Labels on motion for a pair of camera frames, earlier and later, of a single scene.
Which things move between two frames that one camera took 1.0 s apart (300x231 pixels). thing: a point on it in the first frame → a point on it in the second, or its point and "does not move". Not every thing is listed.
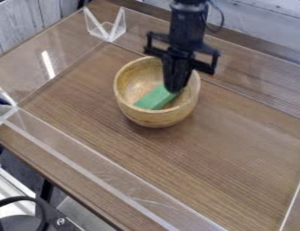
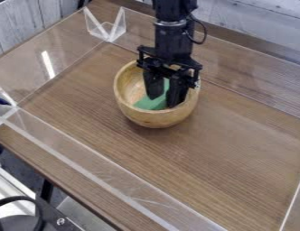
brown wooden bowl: x=136 y=78 does not move
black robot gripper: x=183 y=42 → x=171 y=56
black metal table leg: x=47 y=190 does not move
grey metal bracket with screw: x=57 y=220 does not move
